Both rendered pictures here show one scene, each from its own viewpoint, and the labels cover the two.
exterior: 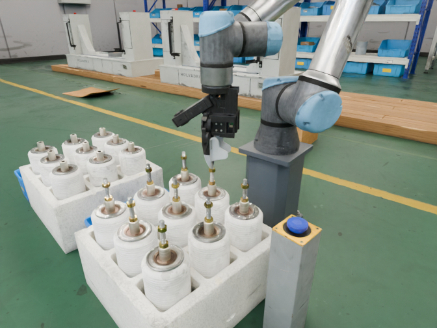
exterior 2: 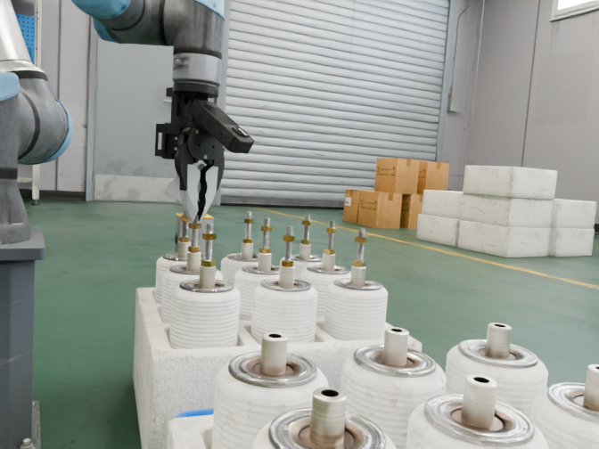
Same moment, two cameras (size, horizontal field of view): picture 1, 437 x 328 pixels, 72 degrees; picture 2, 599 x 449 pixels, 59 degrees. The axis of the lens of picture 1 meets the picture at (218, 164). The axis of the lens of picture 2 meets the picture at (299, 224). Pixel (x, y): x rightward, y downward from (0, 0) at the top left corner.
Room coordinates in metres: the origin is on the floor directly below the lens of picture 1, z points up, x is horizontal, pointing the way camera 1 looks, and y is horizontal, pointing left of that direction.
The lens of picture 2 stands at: (1.42, 0.51, 0.42)
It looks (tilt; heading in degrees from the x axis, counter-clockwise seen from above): 6 degrees down; 204
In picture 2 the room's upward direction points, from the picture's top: 4 degrees clockwise
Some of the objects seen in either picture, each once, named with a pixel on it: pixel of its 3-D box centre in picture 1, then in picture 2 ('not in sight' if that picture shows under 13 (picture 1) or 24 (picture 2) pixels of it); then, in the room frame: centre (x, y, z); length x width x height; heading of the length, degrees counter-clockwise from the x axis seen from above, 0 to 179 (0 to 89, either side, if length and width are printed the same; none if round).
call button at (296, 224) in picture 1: (297, 226); not in sight; (0.47, -0.15, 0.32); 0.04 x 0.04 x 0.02
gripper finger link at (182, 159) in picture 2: not in sight; (188, 162); (0.73, 0.02, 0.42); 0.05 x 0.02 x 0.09; 167
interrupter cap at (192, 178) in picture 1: (185, 179); (206, 286); (0.80, 0.10, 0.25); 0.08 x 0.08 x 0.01
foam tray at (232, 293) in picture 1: (180, 259); (258, 362); (0.63, 0.10, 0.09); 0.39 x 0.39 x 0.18; 44
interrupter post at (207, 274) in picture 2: (185, 175); (207, 277); (0.80, 0.10, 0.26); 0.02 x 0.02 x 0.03
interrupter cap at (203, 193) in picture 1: (212, 193); (192, 270); (0.71, 0.02, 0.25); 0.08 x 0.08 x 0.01
